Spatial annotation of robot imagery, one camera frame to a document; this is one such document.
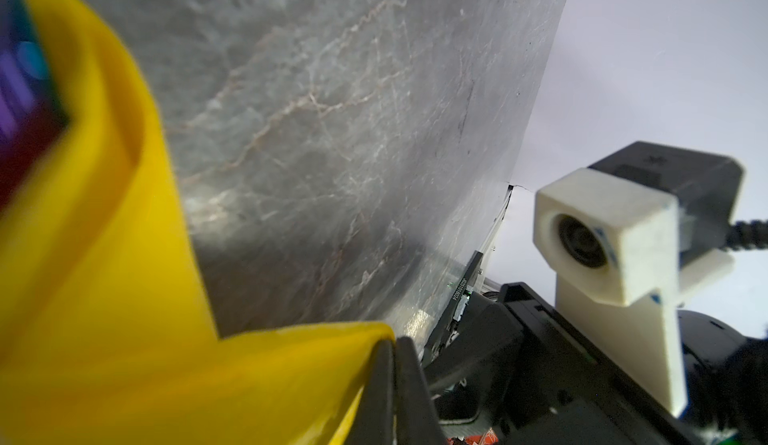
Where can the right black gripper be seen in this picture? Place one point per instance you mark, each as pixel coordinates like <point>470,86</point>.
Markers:
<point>519,368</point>

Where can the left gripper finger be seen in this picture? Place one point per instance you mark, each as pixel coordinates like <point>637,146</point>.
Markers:
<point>416,418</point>

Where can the yellow paper napkin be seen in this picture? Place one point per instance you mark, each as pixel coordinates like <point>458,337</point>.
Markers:
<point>107,336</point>

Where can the purple black knife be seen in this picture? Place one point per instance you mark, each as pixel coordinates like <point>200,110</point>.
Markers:
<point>32,116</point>

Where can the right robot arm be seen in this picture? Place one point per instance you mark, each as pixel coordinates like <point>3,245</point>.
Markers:
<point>726,378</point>

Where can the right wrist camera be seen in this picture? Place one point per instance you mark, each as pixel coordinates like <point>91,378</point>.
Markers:
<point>630,239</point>

